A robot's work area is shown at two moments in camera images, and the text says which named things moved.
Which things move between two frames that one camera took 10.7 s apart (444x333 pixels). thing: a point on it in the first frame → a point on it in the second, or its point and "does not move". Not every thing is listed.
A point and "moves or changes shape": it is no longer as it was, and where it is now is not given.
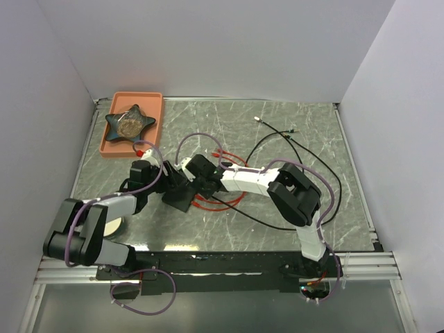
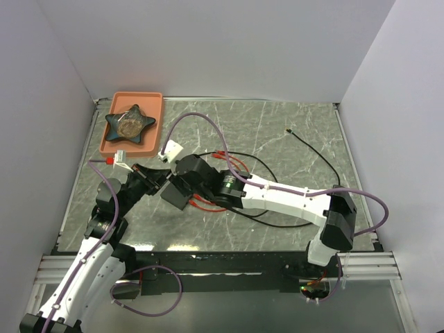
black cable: (245, 211) moves or changes shape
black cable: (272, 134) → (312, 148)
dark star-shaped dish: (127, 125) does not move
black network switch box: (182, 196) does not move
